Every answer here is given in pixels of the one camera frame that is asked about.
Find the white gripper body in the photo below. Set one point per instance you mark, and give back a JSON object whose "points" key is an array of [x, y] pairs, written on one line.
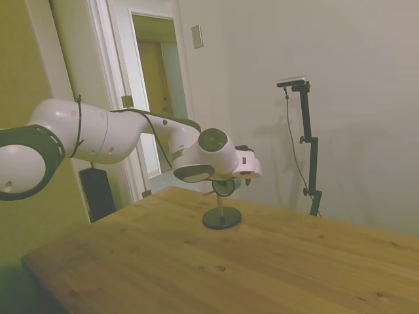
{"points": [[248, 165]]}

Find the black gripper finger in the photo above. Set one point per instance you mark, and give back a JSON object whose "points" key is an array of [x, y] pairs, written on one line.
{"points": [[247, 182]]}

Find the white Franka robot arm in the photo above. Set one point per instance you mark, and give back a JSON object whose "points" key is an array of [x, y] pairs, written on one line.
{"points": [[91, 134]]}

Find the wooden mug tree black base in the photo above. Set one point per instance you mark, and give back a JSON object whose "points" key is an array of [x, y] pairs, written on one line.
{"points": [[222, 220]]}

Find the brass door hinge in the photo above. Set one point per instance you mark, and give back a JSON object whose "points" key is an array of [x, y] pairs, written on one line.
{"points": [[146, 194], [127, 100]]}

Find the black rectangular box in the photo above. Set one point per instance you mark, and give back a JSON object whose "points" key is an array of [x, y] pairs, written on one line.
{"points": [[96, 196]]}

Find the black camera stand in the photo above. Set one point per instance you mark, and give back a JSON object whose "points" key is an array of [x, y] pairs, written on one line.
{"points": [[307, 124], [288, 114]]}

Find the black exterior camera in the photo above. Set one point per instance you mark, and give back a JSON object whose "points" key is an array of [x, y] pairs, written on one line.
{"points": [[291, 81]]}

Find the beige wall switch plate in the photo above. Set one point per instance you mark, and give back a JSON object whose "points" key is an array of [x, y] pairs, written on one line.
{"points": [[197, 36]]}

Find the white door frame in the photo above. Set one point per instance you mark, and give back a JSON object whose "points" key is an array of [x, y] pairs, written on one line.
{"points": [[111, 49]]}

